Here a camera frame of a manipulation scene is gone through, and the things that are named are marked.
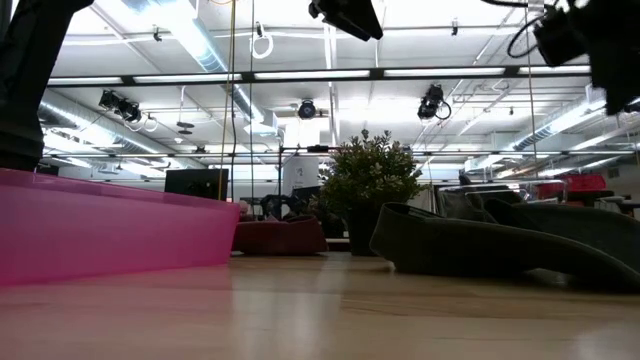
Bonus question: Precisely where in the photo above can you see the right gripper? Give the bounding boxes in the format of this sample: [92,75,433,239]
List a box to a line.
[569,0,640,116]

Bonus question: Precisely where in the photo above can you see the maroon cap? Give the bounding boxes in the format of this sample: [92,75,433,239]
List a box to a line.
[232,214,330,257]

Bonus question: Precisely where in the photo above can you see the round black ceiling device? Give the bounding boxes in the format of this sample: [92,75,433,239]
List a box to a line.
[297,98,318,120]

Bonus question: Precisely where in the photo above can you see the red storage cabinet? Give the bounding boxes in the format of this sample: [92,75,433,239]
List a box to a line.
[533,173,609,202]

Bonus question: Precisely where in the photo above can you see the green plant in black pot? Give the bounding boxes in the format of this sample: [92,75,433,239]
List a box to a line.
[310,128,431,257]

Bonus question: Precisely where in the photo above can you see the clear plastic bin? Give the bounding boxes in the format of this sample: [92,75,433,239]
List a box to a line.
[433,178,570,225]

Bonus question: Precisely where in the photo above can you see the black monitor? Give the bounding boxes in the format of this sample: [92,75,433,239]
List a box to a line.
[164,168,230,201]

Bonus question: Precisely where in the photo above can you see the pink translucent plastic bin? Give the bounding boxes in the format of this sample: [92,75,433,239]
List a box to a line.
[0,167,241,287]

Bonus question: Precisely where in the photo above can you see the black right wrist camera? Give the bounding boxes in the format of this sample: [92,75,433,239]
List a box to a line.
[532,7,587,68]

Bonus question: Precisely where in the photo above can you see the black frame beam with lights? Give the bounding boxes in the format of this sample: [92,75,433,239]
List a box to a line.
[47,63,594,89]

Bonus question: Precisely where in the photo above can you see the white cable loop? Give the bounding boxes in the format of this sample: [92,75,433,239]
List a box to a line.
[250,22,275,61]

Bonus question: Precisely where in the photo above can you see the thin hanging wire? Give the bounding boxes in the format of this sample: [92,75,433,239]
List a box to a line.
[522,0,540,176]

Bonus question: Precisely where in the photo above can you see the silver ventilation duct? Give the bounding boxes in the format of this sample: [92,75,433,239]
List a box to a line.
[122,0,279,136]
[512,89,609,152]

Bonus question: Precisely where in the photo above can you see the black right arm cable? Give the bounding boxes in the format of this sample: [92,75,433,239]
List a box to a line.
[482,0,556,60]

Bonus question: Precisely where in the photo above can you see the black ceiling camera with cable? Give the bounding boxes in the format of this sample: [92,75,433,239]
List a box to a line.
[417,83,453,121]

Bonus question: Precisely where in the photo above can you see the black hanging cord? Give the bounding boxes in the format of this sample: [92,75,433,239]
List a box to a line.
[248,0,256,201]

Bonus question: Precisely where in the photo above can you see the white ceiling cable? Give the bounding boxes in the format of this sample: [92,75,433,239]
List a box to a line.
[123,113,160,134]

